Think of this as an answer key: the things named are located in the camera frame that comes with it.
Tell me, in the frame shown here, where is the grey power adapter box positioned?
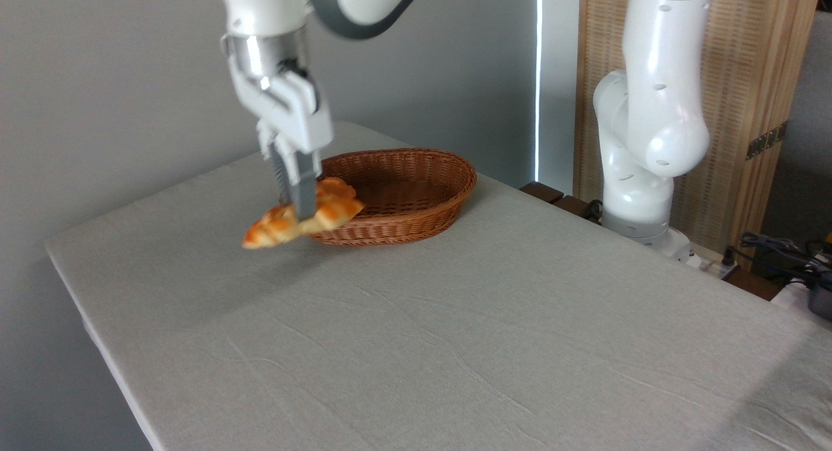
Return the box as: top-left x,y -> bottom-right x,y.
808,272 -> 832,321

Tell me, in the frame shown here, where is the brown oval wicker basket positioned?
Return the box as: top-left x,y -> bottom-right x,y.
307,148 -> 478,247

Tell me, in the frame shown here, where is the wooden bamboo folding screen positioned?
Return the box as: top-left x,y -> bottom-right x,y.
575,0 -> 824,263

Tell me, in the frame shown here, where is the white power strip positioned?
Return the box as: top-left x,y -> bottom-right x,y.
676,242 -> 742,280

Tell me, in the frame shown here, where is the dark metal screen hinge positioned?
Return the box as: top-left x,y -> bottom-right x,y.
746,121 -> 789,161

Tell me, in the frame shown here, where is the black cable bundle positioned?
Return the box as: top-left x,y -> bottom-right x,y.
723,231 -> 832,290

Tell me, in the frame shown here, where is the dark brown wooden table edge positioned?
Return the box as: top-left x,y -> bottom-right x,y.
519,181 -> 604,226

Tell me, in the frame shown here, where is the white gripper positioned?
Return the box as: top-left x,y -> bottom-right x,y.
226,53 -> 335,220

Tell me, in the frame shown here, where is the light grey tablecloth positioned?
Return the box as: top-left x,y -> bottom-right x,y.
44,121 -> 832,451

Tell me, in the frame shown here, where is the golden braided bread loaf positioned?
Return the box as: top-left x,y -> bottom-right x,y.
242,176 -> 365,251

